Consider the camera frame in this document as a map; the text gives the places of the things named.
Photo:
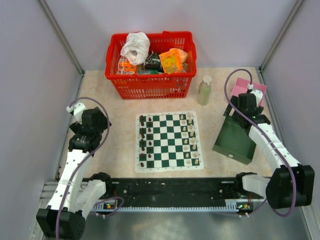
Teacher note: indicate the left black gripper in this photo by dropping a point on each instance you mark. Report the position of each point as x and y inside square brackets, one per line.
[103, 125]

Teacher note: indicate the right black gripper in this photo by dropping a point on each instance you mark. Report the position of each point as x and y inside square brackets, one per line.
[234, 100]

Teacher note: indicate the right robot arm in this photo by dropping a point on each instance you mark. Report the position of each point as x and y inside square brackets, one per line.
[291, 183]

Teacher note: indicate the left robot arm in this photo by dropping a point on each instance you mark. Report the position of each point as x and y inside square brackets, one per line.
[64, 217]

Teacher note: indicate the dark bishop chess piece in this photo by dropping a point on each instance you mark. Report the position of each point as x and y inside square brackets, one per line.
[142, 132]

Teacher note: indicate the dark queen chess piece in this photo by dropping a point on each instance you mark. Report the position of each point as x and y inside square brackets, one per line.
[142, 144]

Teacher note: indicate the green white chess mat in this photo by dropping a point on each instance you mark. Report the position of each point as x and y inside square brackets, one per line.
[167, 136]

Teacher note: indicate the pink open box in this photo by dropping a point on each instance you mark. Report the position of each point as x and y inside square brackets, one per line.
[241, 86]

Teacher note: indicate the dark green box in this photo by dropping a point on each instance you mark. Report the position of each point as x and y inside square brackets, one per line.
[234, 143]

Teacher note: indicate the green liquid bottle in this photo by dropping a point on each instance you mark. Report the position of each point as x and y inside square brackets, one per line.
[204, 90]

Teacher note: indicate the small orange packet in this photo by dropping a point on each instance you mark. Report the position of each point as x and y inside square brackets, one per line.
[124, 67]

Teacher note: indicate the red plastic basket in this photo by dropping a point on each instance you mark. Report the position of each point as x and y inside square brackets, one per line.
[148, 80]

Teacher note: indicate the black wrapped package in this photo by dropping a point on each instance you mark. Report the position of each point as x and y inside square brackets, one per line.
[153, 62]

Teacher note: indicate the orange snack box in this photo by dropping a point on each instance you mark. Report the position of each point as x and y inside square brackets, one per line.
[173, 61]

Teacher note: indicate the white crumpled plastic bag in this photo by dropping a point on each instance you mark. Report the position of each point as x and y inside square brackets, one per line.
[136, 48]

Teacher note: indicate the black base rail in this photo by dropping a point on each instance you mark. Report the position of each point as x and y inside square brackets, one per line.
[176, 192]

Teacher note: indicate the aluminium frame rail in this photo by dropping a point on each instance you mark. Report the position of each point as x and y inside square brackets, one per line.
[60, 35]

